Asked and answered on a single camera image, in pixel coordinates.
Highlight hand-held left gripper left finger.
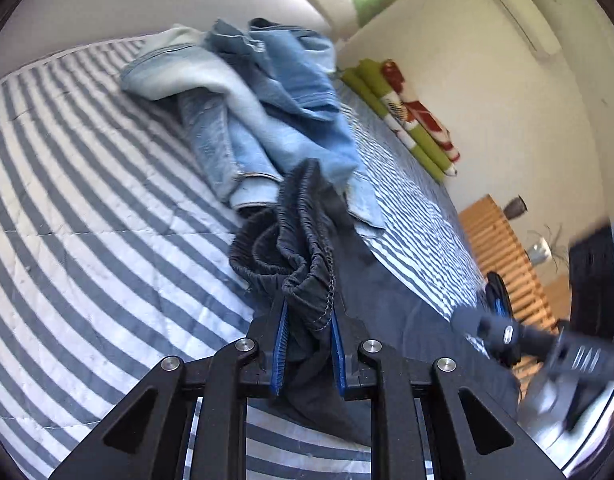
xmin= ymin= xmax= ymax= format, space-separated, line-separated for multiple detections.
xmin=49 ymin=297 xmax=290 ymax=480

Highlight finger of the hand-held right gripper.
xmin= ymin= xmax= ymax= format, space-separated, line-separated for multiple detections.
xmin=452 ymin=307 xmax=558 ymax=361

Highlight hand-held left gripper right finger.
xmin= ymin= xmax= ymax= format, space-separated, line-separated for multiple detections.
xmin=329 ymin=305 xmax=568 ymax=480

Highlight dark blue pants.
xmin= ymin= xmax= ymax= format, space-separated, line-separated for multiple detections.
xmin=228 ymin=157 xmax=522 ymax=446

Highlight white plant pot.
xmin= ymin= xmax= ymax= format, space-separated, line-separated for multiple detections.
xmin=527 ymin=240 xmax=552 ymax=265

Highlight dark vase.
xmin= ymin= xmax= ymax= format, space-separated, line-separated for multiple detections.
xmin=504 ymin=195 xmax=528 ymax=220

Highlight folded green red blanket stack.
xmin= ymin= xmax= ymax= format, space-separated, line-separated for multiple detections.
xmin=339 ymin=57 xmax=460 ymax=183

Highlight blue white striped bedspread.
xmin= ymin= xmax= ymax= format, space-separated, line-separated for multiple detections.
xmin=0 ymin=37 xmax=492 ymax=480

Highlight medium blue jeans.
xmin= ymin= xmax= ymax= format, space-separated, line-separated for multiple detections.
xmin=204 ymin=17 xmax=388 ymax=238

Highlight black bag with blue strap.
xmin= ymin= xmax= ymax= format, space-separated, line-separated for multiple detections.
xmin=484 ymin=271 xmax=522 ymax=366

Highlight wooden slatted bed frame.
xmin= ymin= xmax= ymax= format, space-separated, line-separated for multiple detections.
xmin=458 ymin=195 xmax=562 ymax=381

